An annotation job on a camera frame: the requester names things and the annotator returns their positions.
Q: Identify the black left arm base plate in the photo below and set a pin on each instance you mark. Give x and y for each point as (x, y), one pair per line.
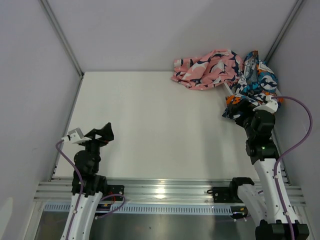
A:
(114, 193)

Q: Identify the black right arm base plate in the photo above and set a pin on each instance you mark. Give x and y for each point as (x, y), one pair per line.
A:
(224, 195)

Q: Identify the pink shark print shorts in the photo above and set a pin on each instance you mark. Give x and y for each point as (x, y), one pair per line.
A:
(218, 67)

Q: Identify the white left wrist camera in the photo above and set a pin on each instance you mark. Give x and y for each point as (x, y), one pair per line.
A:
(75, 136)

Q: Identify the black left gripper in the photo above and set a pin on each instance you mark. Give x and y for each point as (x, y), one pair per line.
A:
(106, 133)

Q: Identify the aluminium frame post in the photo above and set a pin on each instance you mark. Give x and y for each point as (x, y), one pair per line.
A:
(47, 9)
(289, 21)

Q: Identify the blue orange patterned shorts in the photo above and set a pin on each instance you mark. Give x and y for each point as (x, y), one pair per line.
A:
(256, 82)

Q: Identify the white slotted cable duct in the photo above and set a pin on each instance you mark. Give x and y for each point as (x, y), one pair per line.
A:
(168, 209)

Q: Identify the aluminium mounting rail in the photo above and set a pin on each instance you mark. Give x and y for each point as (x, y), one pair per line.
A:
(139, 191)

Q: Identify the left aluminium frame post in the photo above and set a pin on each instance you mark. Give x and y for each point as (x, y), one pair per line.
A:
(47, 9)

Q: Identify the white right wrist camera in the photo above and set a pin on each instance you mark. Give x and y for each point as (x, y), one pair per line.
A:
(271, 105)

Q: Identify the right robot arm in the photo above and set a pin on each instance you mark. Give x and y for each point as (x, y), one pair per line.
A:
(272, 213)

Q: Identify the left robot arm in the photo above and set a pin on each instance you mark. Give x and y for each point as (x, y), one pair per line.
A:
(88, 187)

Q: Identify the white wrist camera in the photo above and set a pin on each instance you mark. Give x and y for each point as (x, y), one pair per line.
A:
(75, 136)
(271, 105)

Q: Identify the right aluminium frame post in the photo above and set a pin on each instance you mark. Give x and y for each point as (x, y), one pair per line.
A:
(289, 21)

